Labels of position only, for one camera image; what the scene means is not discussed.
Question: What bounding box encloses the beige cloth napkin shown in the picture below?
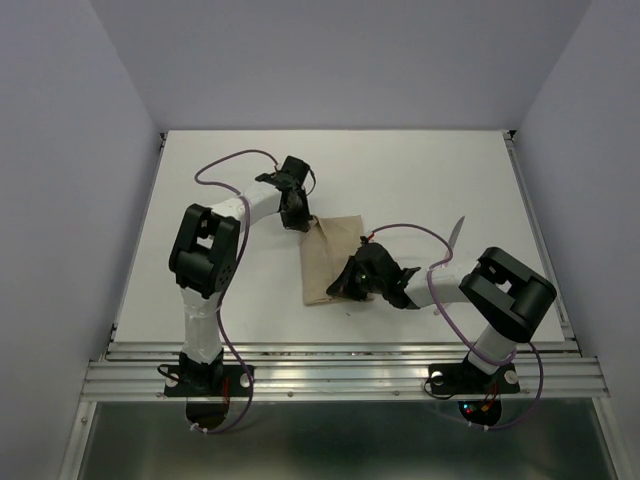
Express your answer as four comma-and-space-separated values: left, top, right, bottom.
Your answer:
300, 215, 364, 306

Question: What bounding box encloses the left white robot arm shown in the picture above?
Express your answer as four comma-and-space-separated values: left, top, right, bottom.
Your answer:
168, 156, 314, 394

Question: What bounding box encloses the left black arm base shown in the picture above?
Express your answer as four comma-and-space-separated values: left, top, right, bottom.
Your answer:
157, 354, 254, 398

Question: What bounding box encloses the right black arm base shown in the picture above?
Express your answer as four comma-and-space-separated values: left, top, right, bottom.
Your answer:
422, 354, 520, 400

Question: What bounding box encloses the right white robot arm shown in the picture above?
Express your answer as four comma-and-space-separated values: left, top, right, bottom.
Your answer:
326, 242, 557, 390

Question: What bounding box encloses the pink handled knife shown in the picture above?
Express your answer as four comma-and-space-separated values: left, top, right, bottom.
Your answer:
449, 216, 465, 249

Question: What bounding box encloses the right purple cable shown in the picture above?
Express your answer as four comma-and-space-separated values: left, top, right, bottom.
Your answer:
367, 223, 546, 434

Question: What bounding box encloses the aluminium front rail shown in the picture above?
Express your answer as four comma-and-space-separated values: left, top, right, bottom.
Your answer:
61, 341, 633, 479

